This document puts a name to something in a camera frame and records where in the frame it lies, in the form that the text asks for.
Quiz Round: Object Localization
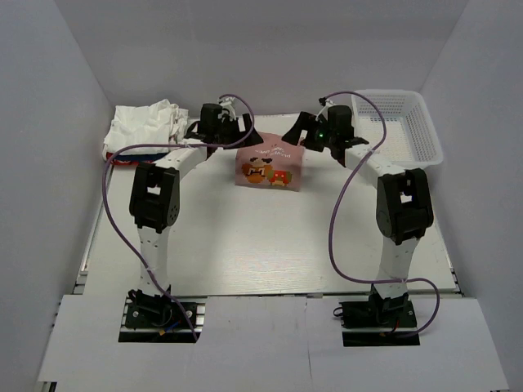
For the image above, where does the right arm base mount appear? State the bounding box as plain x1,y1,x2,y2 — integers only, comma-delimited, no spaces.
333,300,420,347

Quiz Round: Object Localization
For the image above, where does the white t-shirt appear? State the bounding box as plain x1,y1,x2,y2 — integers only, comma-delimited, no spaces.
102,99,190,157

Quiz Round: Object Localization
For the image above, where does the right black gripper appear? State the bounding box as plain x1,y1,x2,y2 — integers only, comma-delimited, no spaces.
281,113,334,154

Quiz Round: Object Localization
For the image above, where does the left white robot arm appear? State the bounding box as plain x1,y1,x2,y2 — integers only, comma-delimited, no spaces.
129,96,263,326

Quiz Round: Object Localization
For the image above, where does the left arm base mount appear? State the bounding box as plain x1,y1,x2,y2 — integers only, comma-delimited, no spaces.
118,297,205,344

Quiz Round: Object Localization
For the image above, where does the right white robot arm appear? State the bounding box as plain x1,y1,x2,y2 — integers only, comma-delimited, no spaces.
282,105,434,326

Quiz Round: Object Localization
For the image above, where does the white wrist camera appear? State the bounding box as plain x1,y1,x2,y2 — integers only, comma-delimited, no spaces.
316,97,334,120
217,96,237,122

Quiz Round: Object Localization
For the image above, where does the pink t-shirt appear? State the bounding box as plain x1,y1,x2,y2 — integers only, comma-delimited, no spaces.
235,132,305,192

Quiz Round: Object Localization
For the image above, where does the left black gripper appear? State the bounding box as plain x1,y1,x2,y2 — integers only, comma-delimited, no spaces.
215,114,263,150

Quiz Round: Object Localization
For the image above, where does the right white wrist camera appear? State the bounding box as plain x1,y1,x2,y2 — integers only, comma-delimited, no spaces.
316,97,334,120

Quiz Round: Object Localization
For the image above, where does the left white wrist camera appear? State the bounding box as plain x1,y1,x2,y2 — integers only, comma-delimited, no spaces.
217,96,237,122

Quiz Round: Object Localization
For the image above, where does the red blue folded shirt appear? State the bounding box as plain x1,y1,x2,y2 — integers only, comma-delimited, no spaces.
111,153,166,166

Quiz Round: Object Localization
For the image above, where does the white plastic mesh basket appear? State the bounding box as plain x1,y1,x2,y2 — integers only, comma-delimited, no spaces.
351,89,444,168

